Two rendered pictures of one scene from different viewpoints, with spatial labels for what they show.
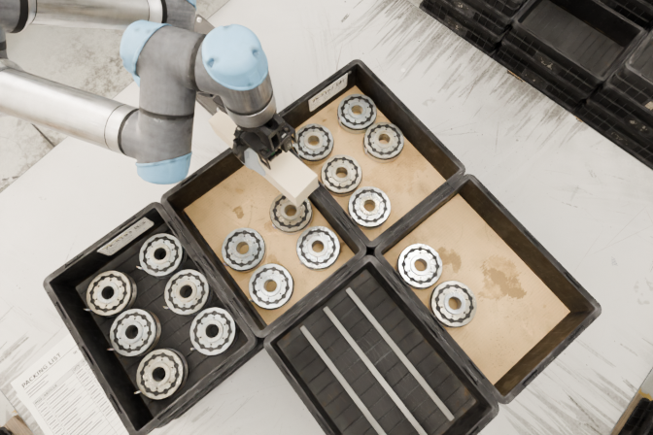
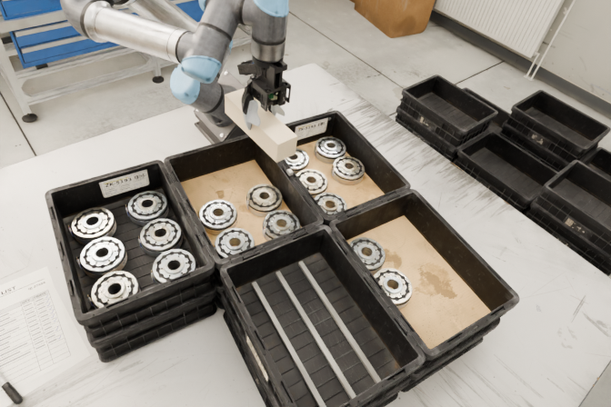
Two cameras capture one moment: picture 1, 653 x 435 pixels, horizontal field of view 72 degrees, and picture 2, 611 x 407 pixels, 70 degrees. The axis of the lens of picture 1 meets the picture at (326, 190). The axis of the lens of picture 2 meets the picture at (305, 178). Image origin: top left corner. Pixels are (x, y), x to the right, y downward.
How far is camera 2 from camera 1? 0.56 m
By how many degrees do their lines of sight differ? 27
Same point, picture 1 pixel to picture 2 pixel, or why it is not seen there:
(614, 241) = (538, 292)
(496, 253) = (432, 262)
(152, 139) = (201, 40)
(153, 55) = not seen: outside the picture
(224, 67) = not seen: outside the picture
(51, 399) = not seen: outside the picture
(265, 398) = (198, 362)
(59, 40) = (93, 117)
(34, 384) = not seen: outside the picture
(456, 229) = (399, 239)
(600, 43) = (527, 183)
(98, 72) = not seen: hidden behind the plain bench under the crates
